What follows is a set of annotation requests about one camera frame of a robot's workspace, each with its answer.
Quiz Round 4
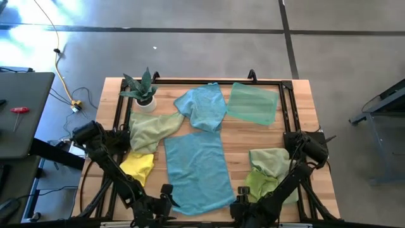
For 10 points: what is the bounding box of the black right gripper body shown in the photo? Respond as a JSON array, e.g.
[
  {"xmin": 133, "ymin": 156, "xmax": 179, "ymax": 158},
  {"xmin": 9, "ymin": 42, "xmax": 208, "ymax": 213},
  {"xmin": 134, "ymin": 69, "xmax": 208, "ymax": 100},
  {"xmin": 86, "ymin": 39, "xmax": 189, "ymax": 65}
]
[{"xmin": 230, "ymin": 202, "xmax": 256, "ymax": 226}]

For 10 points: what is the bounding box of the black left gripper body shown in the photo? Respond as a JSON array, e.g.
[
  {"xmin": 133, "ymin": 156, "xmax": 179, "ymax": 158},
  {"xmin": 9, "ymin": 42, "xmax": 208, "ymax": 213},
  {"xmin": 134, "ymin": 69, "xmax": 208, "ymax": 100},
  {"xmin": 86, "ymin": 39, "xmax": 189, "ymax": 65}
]
[{"xmin": 134, "ymin": 195, "xmax": 173, "ymax": 226}]

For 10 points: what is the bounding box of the blue microfiber towel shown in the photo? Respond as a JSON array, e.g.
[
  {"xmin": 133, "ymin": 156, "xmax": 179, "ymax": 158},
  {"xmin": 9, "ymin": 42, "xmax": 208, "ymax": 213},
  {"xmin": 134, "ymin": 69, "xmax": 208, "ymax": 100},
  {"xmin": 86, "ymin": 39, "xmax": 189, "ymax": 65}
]
[
  {"xmin": 163, "ymin": 131, "xmax": 237, "ymax": 217},
  {"xmin": 173, "ymin": 82, "xmax": 228, "ymax": 133}
]

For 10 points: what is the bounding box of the yellow microfiber towel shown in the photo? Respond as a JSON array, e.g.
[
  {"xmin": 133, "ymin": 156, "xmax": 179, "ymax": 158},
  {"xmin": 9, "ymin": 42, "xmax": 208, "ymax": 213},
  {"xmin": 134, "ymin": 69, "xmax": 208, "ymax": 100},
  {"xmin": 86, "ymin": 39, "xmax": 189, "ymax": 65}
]
[{"xmin": 119, "ymin": 151, "xmax": 155, "ymax": 187}]

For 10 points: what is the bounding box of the sage green microfiber towel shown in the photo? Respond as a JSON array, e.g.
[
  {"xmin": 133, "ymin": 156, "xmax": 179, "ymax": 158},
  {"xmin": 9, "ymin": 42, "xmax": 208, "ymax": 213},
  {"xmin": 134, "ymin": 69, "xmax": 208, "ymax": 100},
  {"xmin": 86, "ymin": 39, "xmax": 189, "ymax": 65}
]
[{"xmin": 128, "ymin": 110, "xmax": 185, "ymax": 155}]

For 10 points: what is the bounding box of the lime green microfiber towel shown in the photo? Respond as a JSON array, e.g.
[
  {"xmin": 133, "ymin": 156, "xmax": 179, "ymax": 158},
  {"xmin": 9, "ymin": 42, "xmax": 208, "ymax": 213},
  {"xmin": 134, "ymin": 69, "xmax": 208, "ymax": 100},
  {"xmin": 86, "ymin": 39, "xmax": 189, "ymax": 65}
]
[{"xmin": 244, "ymin": 167, "xmax": 279, "ymax": 203}]

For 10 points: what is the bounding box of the mint green microfiber towel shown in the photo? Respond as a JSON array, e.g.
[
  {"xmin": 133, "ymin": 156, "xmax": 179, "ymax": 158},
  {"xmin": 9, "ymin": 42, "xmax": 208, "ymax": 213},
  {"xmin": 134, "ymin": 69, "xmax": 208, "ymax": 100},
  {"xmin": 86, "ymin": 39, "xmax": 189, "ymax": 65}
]
[{"xmin": 248, "ymin": 148, "xmax": 300, "ymax": 205}]

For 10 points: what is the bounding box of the silver aluminium bar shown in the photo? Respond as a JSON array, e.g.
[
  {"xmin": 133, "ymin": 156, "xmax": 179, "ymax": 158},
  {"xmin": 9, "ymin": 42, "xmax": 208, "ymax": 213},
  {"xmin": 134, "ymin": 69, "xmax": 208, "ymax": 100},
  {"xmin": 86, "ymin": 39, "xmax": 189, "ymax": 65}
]
[
  {"xmin": 100, "ymin": 221, "xmax": 137, "ymax": 228},
  {"xmin": 277, "ymin": 222, "xmax": 314, "ymax": 228}
]

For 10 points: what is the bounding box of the snake plant in white pot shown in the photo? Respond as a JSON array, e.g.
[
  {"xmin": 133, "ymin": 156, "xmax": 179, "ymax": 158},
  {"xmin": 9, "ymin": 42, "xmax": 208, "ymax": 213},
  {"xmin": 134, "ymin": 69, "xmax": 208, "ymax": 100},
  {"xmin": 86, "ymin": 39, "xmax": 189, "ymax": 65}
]
[{"xmin": 119, "ymin": 66, "xmax": 158, "ymax": 113}]

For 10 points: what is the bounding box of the grey flat floor panel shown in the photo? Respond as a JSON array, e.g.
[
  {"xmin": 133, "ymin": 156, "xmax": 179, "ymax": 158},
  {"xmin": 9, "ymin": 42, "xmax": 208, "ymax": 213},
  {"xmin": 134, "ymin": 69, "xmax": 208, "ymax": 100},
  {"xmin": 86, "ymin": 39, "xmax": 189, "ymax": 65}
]
[{"xmin": 35, "ymin": 158, "xmax": 82, "ymax": 191}]

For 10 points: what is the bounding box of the teal translucent plastic tray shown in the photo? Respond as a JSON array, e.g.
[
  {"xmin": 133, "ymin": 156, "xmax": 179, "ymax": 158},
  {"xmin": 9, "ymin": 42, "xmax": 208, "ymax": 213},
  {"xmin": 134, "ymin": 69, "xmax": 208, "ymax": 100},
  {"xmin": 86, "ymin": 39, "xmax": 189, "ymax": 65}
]
[{"xmin": 226, "ymin": 81, "xmax": 280, "ymax": 127}]

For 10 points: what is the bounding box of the black floor beam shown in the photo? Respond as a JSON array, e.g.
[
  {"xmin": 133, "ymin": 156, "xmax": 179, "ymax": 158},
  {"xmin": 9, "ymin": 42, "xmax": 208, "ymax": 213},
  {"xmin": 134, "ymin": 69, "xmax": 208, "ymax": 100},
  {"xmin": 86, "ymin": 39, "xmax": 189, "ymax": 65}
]
[{"xmin": 30, "ymin": 137, "xmax": 86, "ymax": 171}]

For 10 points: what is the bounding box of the blue-grey metal table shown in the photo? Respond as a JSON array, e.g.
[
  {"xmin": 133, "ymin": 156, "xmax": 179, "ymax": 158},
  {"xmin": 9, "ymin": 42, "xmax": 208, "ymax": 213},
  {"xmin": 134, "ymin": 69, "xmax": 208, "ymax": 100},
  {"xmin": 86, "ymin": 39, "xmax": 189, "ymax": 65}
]
[{"xmin": 349, "ymin": 78, "xmax": 405, "ymax": 186}]

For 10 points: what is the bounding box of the grey desk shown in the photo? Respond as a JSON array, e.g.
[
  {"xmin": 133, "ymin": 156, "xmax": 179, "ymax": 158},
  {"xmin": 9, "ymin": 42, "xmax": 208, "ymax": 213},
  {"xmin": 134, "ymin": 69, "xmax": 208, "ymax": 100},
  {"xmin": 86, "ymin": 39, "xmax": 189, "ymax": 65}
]
[{"xmin": 0, "ymin": 71, "xmax": 56, "ymax": 160}]

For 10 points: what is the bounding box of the yellow floor cable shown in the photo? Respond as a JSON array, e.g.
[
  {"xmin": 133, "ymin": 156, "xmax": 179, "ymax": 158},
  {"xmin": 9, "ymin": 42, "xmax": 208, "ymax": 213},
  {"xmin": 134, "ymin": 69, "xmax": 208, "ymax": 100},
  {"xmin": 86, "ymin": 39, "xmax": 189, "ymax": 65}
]
[{"xmin": 33, "ymin": 0, "xmax": 84, "ymax": 112}]

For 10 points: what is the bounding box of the red-handled tool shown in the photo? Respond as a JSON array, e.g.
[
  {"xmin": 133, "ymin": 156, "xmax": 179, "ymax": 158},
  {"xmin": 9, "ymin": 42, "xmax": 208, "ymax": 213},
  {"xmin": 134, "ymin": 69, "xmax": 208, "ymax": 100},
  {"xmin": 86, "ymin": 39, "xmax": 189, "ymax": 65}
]
[{"xmin": 9, "ymin": 106, "xmax": 30, "ymax": 132}]

